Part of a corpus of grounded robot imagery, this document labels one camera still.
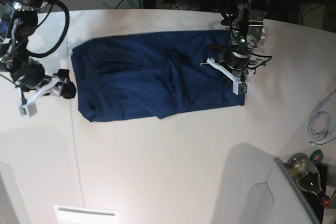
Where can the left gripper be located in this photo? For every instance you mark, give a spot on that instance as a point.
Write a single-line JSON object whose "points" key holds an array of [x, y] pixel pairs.
{"points": [[234, 63]]}

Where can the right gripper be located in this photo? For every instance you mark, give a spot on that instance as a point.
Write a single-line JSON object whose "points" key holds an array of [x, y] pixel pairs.
{"points": [[31, 75]]}

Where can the dark blue t-shirt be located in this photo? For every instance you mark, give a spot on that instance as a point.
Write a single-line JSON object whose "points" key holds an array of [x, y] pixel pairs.
{"points": [[144, 75]]}

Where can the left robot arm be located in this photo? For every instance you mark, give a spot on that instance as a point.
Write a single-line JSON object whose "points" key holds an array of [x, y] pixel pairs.
{"points": [[244, 19]]}

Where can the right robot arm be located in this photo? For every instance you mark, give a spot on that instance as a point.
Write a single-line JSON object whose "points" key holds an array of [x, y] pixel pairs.
{"points": [[18, 22]]}

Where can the clear plastic bottle red cap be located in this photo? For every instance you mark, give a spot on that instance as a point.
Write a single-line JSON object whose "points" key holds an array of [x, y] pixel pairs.
{"points": [[307, 177]]}

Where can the green tape roll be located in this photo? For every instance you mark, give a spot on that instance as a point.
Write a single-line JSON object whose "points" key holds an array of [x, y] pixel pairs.
{"points": [[317, 156]]}

